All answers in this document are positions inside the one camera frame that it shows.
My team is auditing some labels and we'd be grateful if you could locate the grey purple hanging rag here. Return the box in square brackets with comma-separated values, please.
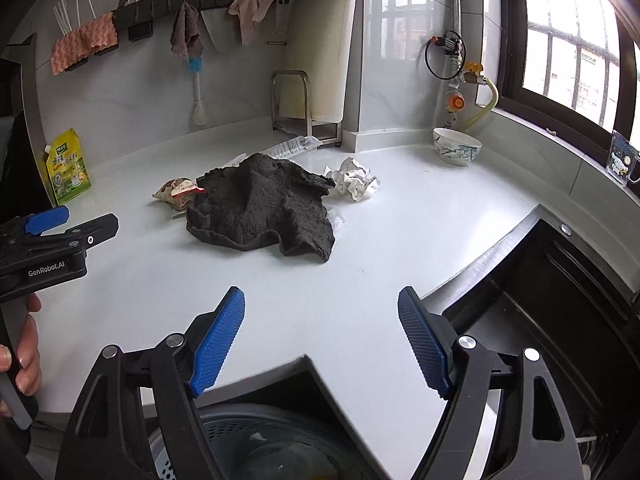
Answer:
[170, 2, 204, 61]

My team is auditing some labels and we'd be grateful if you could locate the person's left hand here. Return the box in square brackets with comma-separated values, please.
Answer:
[14, 294, 42, 396]

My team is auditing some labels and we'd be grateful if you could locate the dark grey dish cloth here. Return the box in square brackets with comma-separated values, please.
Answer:
[186, 153, 335, 261]

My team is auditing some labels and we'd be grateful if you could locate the black kitchen sink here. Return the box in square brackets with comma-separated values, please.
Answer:
[422, 206, 639, 479]

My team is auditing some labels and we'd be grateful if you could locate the crumpled white paper ball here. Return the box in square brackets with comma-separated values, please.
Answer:
[323, 157, 381, 203]

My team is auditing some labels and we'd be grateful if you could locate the stainless steel board rack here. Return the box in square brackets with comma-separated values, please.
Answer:
[270, 70, 343, 148]

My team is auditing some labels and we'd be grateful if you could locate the white toothbrush package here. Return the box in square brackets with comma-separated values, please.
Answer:
[260, 136, 322, 160]

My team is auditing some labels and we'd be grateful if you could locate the red white snack wrapper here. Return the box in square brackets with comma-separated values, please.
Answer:
[152, 178, 206, 212]

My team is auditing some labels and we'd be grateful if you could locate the blue white bottle brush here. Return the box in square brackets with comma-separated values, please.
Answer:
[188, 56, 207, 127]

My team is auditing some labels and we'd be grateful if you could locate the pink wavy sponge cloth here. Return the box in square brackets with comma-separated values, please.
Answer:
[50, 12, 118, 75]

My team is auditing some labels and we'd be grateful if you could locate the clear plastic bag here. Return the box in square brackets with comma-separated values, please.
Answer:
[326, 206, 345, 236]

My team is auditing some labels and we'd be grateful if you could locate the grey gas pipe with valves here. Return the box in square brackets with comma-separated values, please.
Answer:
[424, 0, 486, 129]

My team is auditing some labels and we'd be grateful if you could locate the white patterned ceramic bowl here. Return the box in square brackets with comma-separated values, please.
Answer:
[433, 128, 483, 166]

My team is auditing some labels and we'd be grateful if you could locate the yellow gas hose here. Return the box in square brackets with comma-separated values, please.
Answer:
[462, 77, 500, 131]

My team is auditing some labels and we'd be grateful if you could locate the yellow green refill pouch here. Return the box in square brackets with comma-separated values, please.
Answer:
[44, 128, 91, 206]

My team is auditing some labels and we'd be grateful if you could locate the dark framed window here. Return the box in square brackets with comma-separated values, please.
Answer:
[498, 0, 639, 162]

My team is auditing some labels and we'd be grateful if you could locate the pink hanging rag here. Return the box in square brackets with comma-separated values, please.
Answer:
[228, 0, 274, 46]

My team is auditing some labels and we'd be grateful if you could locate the clear glass printed mug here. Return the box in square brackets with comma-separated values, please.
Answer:
[605, 130, 639, 186]

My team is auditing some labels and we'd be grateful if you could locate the white cutting board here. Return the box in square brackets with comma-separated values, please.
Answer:
[284, 0, 356, 122]

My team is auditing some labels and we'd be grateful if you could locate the grey perforated trash bin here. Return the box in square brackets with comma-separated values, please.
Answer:
[147, 401, 381, 480]

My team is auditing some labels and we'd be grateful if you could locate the black wall hook rail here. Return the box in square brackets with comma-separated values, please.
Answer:
[66, 0, 290, 72]

